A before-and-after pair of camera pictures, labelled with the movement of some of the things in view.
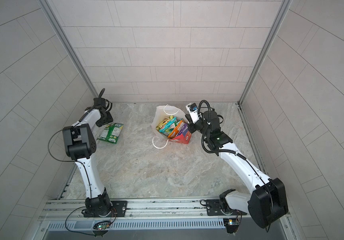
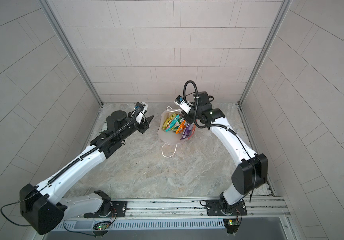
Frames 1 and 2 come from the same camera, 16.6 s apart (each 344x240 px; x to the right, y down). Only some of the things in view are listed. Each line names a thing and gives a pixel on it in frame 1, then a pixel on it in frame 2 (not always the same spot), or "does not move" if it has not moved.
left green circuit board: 102,225 does not move
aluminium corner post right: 285,7 does not move
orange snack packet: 175,130 -> 181,128
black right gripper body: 200,127 -> 196,113
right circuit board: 232,224 does not move
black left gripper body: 108,118 -> 142,128
